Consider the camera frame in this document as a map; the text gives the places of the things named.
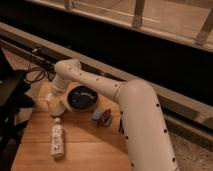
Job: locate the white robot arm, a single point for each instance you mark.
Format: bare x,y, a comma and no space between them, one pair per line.
147,138

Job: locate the red hair clip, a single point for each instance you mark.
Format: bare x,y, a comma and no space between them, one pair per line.
105,119

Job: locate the black white striped block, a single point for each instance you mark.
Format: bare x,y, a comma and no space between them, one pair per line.
120,126

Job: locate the black stand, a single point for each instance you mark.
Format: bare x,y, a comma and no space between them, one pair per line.
13,97

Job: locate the dark blue bowl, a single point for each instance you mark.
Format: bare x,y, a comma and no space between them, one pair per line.
82,98

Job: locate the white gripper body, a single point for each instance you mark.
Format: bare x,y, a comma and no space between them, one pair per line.
56,103

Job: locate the white tube bottle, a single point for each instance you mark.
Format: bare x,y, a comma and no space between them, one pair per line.
57,143

